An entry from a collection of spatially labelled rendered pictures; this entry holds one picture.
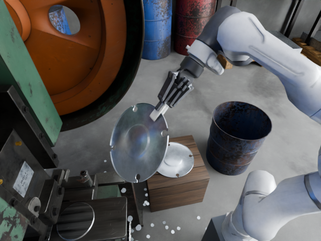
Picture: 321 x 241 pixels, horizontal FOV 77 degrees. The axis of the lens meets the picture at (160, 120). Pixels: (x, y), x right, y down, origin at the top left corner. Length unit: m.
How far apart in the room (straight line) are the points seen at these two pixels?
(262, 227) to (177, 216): 0.92
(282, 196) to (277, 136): 1.59
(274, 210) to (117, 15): 0.75
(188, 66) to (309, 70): 0.31
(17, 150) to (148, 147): 0.37
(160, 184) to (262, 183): 0.66
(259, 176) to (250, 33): 0.53
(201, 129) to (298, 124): 1.03
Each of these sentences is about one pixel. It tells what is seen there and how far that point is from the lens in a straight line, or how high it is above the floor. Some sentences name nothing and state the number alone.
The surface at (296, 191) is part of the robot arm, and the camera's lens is 0.74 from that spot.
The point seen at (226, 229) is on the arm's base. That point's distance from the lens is 1.09.
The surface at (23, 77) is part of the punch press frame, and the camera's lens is 0.55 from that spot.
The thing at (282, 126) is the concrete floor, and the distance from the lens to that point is 2.45.
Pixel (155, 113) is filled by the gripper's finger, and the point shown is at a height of 1.04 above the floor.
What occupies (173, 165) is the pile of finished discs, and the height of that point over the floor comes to 0.36.
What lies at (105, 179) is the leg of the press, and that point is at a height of 0.64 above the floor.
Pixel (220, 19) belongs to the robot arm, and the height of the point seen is 1.31.
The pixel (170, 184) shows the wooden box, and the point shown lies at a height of 0.35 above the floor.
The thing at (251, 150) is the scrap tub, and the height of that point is 0.35.
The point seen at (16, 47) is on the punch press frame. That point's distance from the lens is 0.55.
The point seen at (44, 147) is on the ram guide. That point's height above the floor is 1.09.
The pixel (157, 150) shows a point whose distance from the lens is 0.67.
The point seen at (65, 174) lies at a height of 0.74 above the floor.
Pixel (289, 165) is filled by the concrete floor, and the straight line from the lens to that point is 2.12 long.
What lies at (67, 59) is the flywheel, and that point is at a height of 1.19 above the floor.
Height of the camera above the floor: 1.51
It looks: 44 degrees down
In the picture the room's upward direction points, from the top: straight up
